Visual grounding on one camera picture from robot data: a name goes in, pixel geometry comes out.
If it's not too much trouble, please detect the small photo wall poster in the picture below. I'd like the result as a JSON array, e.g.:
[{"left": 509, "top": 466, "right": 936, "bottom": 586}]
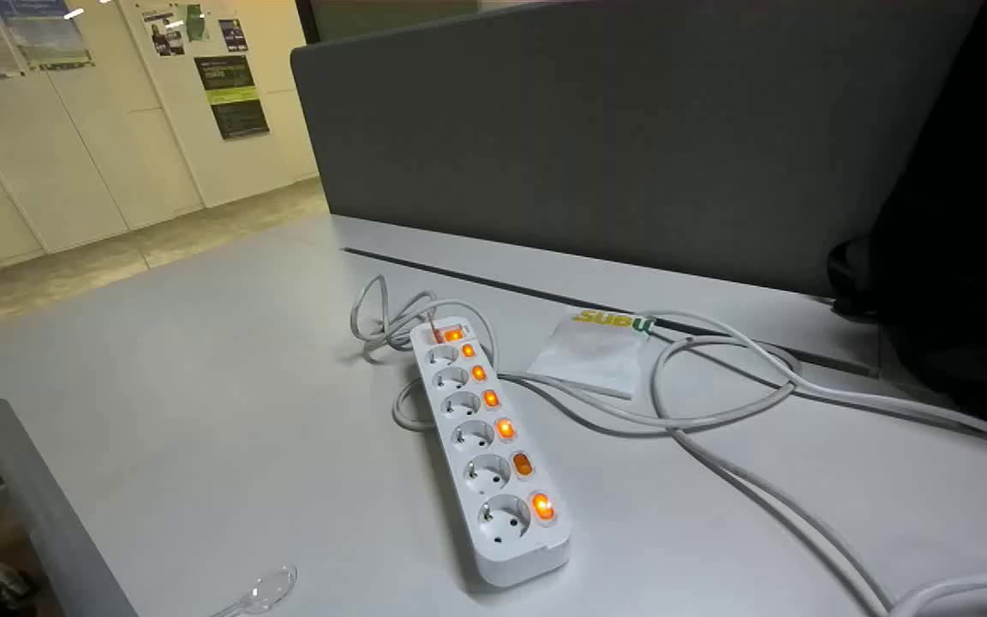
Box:
[{"left": 140, "top": 5, "right": 193, "bottom": 62}]

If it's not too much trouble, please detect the white six-socket power strip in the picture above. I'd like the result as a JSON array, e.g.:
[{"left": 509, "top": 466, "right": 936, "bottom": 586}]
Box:
[{"left": 405, "top": 316, "right": 577, "bottom": 593}]

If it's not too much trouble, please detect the small dark wall notice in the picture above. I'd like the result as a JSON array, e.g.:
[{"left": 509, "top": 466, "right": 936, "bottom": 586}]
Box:
[{"left": 217, "top": 13, "right": 254, "bottom": 54}]

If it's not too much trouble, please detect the clear plastic packet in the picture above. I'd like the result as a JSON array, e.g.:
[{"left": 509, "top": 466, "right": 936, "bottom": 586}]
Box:
[{"left": 526, "top": 312, "right": 665, "bottom": 405}]

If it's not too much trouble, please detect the white power cable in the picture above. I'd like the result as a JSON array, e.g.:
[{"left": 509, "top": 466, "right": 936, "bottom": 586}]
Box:
[
  {"left": 346, "top": 272, "right": 987, "bottom": 463},
  {"left": 640, "top": 307, "right": 987, "bottom": 617}
]

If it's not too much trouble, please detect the clear plastic wrapper scrap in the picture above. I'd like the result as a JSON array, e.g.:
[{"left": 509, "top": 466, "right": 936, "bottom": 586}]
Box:
[{"left": 209, "top": 558, "right": 303, "bottom": 617}]

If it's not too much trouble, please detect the gray desk partition panel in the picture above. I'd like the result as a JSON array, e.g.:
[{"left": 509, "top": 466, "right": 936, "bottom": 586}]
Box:
[{"left": 289, "top": 0, "right": 987, "bottom": 301}]

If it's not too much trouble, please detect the blue landscape wall poster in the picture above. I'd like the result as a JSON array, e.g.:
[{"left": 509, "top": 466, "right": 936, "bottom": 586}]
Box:
[{"left": 0, "top": 0, "right": 98, "bottom": 76}]

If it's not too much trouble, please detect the dark green wall poster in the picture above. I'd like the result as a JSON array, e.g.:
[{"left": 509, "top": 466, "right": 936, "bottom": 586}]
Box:
[{"left": 193, "top": 50, "right": 273, "bottom": 142}]

